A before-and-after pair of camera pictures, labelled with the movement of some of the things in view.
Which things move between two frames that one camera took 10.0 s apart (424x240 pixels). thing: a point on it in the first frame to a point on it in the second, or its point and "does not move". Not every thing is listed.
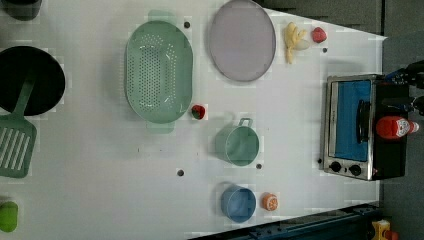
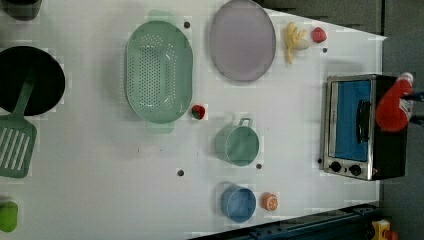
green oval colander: (158, 72) does not move
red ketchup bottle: (392, 127) to (392, 111)
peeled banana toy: (294, 39) does not move
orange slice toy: (269, 201) does not move
